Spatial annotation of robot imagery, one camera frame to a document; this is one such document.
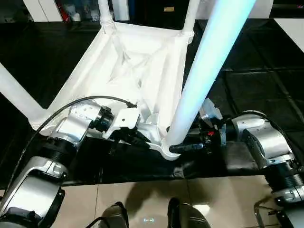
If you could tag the white plastic table top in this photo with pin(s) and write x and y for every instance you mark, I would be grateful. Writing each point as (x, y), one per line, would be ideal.
(133, 66)

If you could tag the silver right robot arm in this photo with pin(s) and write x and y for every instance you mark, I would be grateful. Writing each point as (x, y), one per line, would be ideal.
(270, 142)

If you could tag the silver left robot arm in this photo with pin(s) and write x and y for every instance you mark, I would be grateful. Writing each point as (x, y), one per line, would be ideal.
(61, 142)

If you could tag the dark right robot foot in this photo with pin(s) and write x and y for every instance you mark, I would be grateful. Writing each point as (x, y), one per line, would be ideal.
(189, 214)

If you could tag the black work mat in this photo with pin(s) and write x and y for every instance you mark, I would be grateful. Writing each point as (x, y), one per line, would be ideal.
(256, 71)

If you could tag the black cabinet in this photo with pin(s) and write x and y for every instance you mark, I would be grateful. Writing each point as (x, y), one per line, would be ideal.
(152, 9)

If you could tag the small bottles on shelf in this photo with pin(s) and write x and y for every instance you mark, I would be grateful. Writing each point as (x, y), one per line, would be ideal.
(78, 12)

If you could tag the white flat sheet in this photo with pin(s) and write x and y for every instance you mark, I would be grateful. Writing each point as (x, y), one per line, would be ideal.
(292, 33)

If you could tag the small yellow label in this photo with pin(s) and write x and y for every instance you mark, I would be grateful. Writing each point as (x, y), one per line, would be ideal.
(168, 9)

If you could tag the white cabinet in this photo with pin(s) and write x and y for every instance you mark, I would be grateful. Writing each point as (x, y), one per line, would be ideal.
(76, 7)

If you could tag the white plastic bag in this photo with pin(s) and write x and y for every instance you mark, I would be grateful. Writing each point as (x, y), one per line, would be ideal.
(261, 8)

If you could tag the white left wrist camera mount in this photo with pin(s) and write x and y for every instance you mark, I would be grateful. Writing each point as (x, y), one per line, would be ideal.
(122, 118)

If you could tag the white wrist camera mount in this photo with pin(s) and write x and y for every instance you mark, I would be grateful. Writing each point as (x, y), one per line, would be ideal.
(210, 114)
(122, 118)

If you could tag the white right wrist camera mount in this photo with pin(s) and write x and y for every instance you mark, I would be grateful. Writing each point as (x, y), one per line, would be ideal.
(210, 114)

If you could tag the chrome tube frame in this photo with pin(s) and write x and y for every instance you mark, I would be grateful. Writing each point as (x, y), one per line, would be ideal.
(263, 213)

